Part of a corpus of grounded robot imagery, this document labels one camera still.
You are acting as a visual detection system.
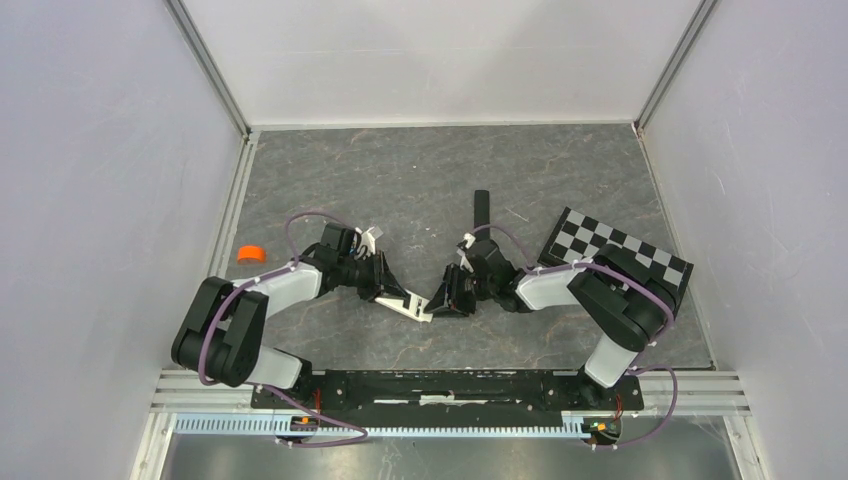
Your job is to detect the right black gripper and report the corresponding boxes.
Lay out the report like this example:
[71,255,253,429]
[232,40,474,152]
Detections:
[424,263,496,319]

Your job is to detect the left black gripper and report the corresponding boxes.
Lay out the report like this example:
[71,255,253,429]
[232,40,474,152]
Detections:
[337,250,409,304]

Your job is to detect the red white remote control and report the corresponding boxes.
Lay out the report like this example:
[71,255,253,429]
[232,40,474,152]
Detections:
[375,292,433,323]

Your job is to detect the black remote control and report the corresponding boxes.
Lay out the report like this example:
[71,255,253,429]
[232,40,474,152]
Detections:
[472,190,491,242]

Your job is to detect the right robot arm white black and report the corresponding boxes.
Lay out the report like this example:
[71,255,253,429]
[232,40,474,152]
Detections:
[423,236,681,408]

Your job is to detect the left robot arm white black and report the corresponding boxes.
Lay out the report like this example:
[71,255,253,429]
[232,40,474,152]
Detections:
[171,222,412,408]

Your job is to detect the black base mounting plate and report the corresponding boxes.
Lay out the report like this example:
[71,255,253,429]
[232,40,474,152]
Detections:
[286,369,645,427]

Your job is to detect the orange tape roll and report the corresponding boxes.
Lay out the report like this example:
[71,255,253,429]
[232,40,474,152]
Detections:
[236,245,267,265]

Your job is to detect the black white checkerboard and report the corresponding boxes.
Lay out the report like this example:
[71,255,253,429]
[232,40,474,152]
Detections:
[537,207,694,315]

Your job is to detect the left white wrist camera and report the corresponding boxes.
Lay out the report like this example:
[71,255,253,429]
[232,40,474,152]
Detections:
[355,226,383,258]

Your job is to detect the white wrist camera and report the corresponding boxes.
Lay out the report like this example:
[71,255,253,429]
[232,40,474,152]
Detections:
[457,233,476,273]
[355,226,383,258]

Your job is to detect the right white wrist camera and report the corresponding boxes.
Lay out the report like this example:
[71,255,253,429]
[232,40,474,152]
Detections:
[457,233,476,273]

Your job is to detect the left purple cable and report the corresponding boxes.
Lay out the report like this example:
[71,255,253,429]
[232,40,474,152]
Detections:
[197,211,362,387]

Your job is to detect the purple cable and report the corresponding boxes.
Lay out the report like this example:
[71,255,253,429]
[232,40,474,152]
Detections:
[470,223,680,452]
[197,211,362,387]

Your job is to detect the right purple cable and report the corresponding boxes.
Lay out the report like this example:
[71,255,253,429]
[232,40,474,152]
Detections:
[470,223,680,452]

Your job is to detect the grey slotted cable duct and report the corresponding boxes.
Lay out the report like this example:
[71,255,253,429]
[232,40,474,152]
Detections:
[173,413,590,440]

